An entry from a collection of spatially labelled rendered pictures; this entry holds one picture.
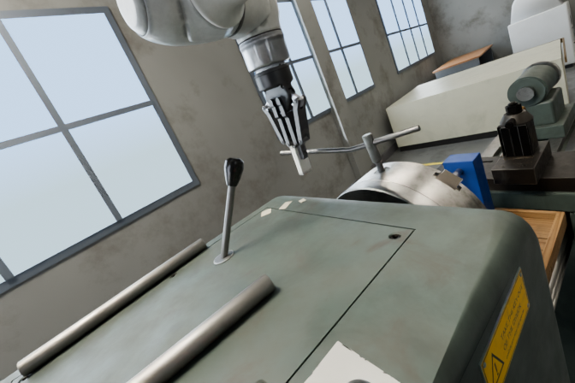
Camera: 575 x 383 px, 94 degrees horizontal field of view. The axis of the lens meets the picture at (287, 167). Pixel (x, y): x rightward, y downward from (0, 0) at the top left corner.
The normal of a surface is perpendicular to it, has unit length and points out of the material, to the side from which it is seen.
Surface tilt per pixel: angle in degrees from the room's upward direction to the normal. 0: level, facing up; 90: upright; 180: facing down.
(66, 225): 90
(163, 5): 120
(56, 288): 90
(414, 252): 0
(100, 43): 90
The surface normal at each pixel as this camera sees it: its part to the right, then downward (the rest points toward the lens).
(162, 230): 0.66, -0.11
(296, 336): -0.39, -0.90
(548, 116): -0.72, 0.44
